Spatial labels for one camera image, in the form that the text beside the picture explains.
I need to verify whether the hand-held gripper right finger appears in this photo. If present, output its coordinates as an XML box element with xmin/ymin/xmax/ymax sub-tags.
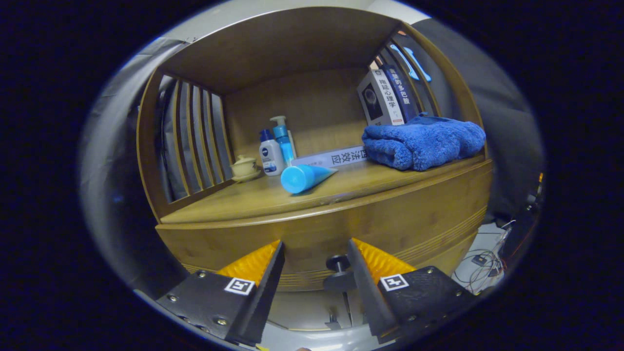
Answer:
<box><xmin>347</xmin><ymin>237</ymin><xmax>481</xmax><ymax>344</ymax></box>

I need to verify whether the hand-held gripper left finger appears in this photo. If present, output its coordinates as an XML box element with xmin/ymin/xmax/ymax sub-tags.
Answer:
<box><xmin>156</xmin><ymin>239</ymin><xmax>286</xmax><ymax>347</ymax></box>

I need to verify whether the black drawer knob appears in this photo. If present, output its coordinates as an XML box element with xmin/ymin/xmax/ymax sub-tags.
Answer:
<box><xmin>323</xmin><ymin>254</ymin><xmax>356</xmax><ymax>292</ymax></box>

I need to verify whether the wooden drawer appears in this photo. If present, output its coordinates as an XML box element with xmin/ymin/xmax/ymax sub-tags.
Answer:
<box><xmin>156</xmin><ymin>160</ymin><xmax>494</xmax><ymax>293</ymax></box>

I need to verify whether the blue cosmetic tube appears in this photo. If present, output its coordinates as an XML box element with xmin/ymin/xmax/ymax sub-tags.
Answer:
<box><xmin>280</xmin><ymin>164</ymin><xmax>338</xmax><ymax>195</ymax></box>

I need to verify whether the wooden cabinet door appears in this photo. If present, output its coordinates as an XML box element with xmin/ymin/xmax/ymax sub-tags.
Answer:
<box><xmin>347</xmin><ymin>292</ymin><xmax>372</xmax><ymax>328</ymax></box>
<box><xmin>266</xmin><ymin>291</ymin><xmax>351</xmax><ymax>332</ymax></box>

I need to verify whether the wooden countertop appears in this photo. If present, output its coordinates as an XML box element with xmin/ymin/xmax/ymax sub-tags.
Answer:
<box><xmin>160</xmin><ymin>154</ymin><xmax>488</xmax><ymax>226</ymax></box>

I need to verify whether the wooden cabinet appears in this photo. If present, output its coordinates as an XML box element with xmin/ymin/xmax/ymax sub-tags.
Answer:
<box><xmin>136</xmin><ymin>6</ymin><xmax>494</xmax><ymax>337</ymax></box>

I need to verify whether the beige lidded teacup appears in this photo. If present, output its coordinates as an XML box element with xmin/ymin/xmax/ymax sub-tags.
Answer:
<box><xmin>230</xmin><ymin>155</ymin><xmax>262</xmax><ymax>183</ymax></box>

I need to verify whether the flat white book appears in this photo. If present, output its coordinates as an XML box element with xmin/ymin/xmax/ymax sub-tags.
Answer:
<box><xmin>291</xmin><ymin>145</ymin><xmax>369</xmax><ymax>169</ymax></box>

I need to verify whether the white bottle with blue cap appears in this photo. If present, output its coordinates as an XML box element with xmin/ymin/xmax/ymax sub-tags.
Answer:
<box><xmin>259</xmin><ymin>129</ymin><xmax>287</xmax><ymax>176</ymax></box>

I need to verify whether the folded blue towel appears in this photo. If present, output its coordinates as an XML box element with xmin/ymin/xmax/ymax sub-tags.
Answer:
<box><xmin>362</xmin><ymin>113</ymin><xmax>487</xmax><ymax>172</ymax></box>

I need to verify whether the blue pump bottle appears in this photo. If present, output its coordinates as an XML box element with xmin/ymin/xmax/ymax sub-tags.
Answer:
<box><xmin>270</xmin><ymin>116</ymin><xmax>296</xmax><ymax>166</ymax></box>

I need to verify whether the upright grey white book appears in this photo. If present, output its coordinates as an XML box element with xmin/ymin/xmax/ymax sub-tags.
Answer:
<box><xmin>356</xmin><ymin>69</ymin><xmax>405</xmax><ymax>126</ymax></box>

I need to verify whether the upright dark blue book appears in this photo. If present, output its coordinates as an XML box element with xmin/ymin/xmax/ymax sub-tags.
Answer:
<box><xmin>380</xmin><ymin>64</ymin><xmax>419</xmax><ymax>122</ymax></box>

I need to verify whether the tangle of floor cables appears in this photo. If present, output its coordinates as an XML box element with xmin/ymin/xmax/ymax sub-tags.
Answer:
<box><xmin>456</xmin><ymin>219</ymin><xmax>517</xmax><ymax>293</ymax></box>

